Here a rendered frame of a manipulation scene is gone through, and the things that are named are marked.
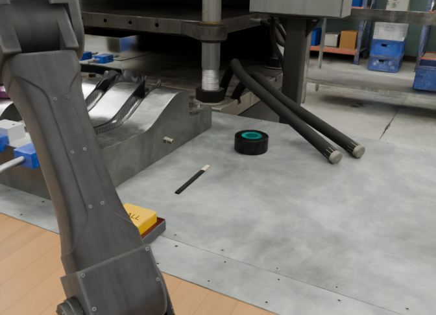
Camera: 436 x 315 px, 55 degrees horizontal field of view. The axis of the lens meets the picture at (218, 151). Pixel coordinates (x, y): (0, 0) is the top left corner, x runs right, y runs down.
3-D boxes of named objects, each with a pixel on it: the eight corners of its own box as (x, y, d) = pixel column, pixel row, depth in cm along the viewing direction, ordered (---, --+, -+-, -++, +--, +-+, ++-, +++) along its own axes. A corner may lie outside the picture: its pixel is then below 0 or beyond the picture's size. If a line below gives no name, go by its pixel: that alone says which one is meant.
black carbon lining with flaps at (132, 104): (74, 154, 78) (69, 105, 74) (13, 139, 84) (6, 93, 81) (174, 107, 107) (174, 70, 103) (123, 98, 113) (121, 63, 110)
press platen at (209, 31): (226, 83, 133) (228, 24, 126) (-41, 45, 185) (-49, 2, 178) (300, 47, 202) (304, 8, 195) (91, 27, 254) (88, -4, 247)
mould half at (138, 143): (80, 210, 73) (71, 137, 68) (-20, 177, 84) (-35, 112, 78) (211, 127, 115) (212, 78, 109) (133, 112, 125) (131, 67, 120)
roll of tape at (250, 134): (245, 140, 106) (246, 127, 105) (273, 148, 102) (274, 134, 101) (228, 150, 100) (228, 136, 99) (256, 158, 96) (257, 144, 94)
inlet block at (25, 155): (7, 190, 66) (1, 159, 64) (-14, 183, 68) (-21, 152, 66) (69, 161, 77) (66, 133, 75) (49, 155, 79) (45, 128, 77)
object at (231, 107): (220, 126, 138) (220, 104, 135) (-38, 77, 190) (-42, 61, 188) (295, 77, 208) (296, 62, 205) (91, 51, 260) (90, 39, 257)
